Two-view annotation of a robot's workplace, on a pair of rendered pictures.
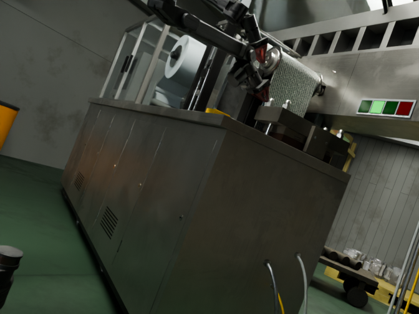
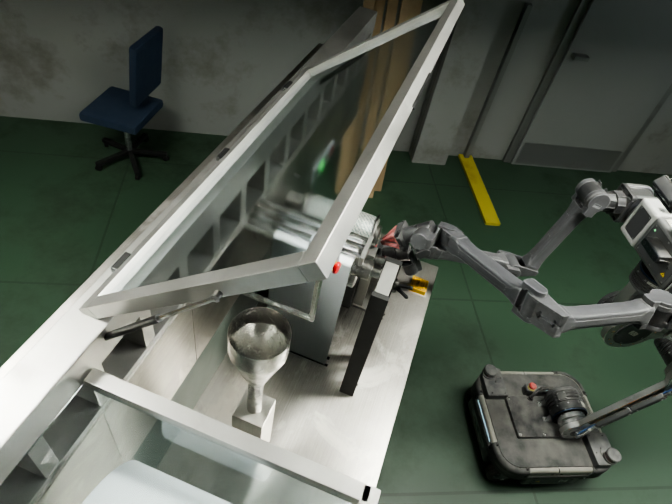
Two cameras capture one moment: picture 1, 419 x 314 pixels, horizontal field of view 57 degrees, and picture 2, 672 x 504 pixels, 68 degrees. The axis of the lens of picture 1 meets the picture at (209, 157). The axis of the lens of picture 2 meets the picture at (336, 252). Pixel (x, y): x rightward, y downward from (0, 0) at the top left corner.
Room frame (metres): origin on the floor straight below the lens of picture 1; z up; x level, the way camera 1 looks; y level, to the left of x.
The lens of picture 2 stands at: (2.76, 0.64, 2.46)
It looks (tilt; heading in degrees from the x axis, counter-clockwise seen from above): 46 degrees down; 219
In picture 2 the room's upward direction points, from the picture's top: 13 degrees clockwise
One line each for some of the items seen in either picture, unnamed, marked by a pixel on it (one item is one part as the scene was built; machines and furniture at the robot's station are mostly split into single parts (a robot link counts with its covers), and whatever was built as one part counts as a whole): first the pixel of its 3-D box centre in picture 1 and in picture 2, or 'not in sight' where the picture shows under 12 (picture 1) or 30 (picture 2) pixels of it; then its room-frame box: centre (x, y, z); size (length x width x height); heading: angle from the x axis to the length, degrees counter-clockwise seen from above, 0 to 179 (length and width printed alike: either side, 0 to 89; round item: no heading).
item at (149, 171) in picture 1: (147, 188); not in sight; (2.53, 0.31, 0.43); 2.52 x 0.64 x 0.86; 29
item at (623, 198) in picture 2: not in sight; (612, 202); (0.99, 0.39, 1.45); 0.09 x 0.08 x 0.12; 52
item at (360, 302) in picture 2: (242, 99); (369, 280); (1.69, -0.05, 1.05); 0.06 x 0.05 x 0.31; 119
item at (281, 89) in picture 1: (286, 103); not in sight; (1.68, -0.23, 1.10); 0.23 x 0.01 x 0.18; 119
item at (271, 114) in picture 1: (302, 131); not in sight; (1.60, -0.33, 1.00); 0.40 x 0.16 x 0.06; 119
